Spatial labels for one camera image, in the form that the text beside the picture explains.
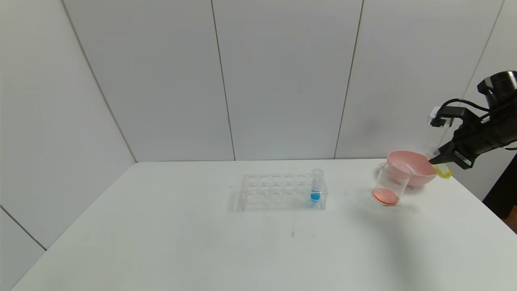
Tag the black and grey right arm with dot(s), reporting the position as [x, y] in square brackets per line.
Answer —
[503, 87]

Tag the test tube with blue pigment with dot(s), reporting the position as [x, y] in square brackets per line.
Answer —
[316, 196]

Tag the test tube with yellow pigment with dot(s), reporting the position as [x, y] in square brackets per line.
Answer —
[444, 173]

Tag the black background object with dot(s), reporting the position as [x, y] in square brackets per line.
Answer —
[501, 190]

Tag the clear glass beaker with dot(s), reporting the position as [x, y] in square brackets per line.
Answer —
[389, 190]

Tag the pink plastic bowl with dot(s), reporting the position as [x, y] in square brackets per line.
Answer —
[412, 169]

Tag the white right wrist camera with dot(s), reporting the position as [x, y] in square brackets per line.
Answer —
[437, 117]

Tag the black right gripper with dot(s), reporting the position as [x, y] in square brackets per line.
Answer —
[460, 158]

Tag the clear plastic test tube rack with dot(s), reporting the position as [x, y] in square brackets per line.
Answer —
[274, 192]

